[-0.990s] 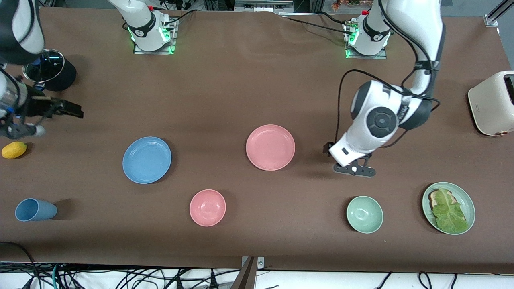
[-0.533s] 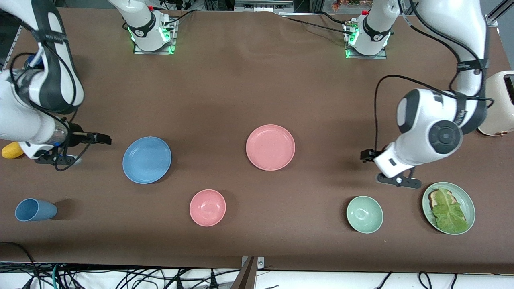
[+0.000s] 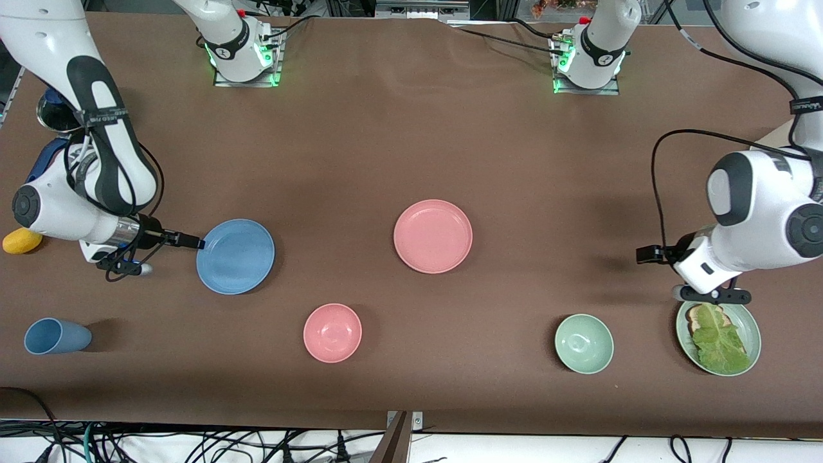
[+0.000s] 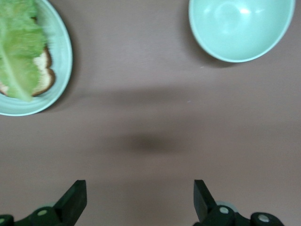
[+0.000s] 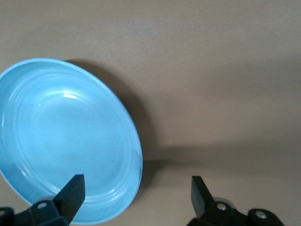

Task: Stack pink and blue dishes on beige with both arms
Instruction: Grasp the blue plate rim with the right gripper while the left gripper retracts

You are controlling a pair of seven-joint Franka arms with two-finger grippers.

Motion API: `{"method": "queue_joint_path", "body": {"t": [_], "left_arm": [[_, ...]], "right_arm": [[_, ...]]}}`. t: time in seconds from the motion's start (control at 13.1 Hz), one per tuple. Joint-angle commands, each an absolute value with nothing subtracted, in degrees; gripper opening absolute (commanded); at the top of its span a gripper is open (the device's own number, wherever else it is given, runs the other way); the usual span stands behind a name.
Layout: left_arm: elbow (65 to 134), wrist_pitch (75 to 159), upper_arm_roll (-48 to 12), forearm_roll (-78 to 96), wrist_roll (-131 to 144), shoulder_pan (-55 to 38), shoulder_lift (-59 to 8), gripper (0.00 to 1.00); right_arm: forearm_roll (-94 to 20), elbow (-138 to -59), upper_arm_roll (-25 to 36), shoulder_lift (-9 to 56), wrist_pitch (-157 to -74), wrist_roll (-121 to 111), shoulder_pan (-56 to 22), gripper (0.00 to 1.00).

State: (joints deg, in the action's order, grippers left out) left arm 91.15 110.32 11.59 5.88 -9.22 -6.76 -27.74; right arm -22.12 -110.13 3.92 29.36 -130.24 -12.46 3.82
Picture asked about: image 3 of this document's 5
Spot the silver metal box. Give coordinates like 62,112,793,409
375,0,470,21

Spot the black floor cable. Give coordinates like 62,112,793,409
0,386,65,463

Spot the black base cable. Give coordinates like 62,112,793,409
260,14,322,41
450,19,566,55

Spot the black pot with lid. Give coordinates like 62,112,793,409
26,87,84,184

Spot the dark metal bar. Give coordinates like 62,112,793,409
370,412,412,463

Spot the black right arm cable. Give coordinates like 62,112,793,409
68,125,161,282

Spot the beige toaster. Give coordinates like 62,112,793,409
752,119,798,153

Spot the blue cup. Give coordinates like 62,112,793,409
24,318,93,356

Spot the glass lid blue knob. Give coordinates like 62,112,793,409
37,88,81,132

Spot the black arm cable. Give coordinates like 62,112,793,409
651,0,823,250
68,125,161,282

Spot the toasted bread slice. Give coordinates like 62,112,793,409
685,304,732,335

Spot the pink plate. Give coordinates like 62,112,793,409
393,199,474,275

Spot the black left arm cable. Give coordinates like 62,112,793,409
651,0,823,250

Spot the blue plate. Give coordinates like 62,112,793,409
196,219,276,296

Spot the green lettuce leaf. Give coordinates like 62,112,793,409
691,302,752,375

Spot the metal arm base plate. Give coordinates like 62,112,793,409
213,29,282,87
552,35,621,96

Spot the yellow lemon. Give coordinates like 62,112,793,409
2,227,44,255

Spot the pink bowl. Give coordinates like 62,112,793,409
303,303,363,364

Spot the green plate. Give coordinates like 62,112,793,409
675,298,763,377

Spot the green bowl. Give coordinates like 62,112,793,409
554,313,615,375

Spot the brown table cover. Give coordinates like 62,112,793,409
0,12,823,438

